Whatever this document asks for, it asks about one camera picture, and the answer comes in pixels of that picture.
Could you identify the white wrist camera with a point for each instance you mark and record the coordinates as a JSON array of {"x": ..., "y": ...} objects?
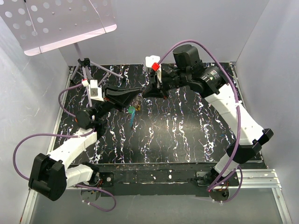
[
  {"x": 151, "y": 64},
  {"x": 94, "y": 91}
]

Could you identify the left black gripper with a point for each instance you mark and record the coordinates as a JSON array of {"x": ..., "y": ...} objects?
[{"x": 120, "y": 98}]

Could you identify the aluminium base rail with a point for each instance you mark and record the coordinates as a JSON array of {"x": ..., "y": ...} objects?
[{"x": 146, "y": 172}]

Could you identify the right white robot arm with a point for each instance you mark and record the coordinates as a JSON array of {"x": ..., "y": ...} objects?
[{"x": 214, "y": 86}]

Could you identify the perforated music stand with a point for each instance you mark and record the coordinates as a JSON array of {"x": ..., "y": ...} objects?
[{"x": 32, "y": 69}]

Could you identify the green key tag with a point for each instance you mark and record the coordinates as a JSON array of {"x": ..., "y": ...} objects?
[{"x": 131, "y": 109}]

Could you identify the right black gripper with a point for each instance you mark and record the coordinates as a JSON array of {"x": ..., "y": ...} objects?
[{"x": 153, "y": 91}]

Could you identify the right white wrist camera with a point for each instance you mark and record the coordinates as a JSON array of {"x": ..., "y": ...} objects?
[{"x": 151, "y": 64}]

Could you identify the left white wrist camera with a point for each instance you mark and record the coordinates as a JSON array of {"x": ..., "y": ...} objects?
[{"x": 94, "y": 91}]

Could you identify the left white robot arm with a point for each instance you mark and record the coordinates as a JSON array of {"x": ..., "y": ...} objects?
[{"x": 51, "y": 173}]

